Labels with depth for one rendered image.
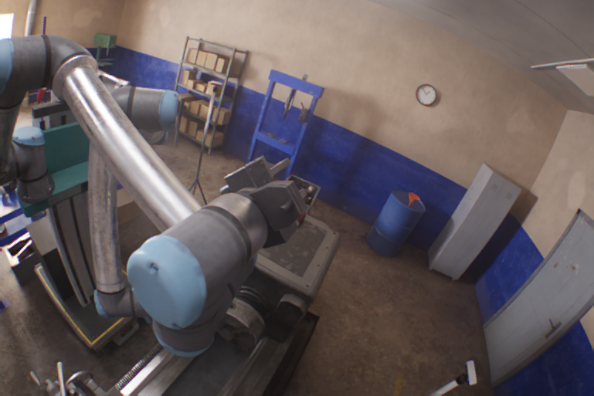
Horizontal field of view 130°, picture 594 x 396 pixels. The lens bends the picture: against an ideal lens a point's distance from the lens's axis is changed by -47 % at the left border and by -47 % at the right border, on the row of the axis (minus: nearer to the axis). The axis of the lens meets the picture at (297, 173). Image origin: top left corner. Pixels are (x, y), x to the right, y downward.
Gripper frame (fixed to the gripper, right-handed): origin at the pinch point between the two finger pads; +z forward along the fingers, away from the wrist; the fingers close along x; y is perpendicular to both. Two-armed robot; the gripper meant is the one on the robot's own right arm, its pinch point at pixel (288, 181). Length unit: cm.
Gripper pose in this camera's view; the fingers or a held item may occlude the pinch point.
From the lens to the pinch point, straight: 50.2
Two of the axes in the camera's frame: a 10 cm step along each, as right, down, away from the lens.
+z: 3.6, -3.0, 8.8
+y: -8.1, 3.6, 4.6
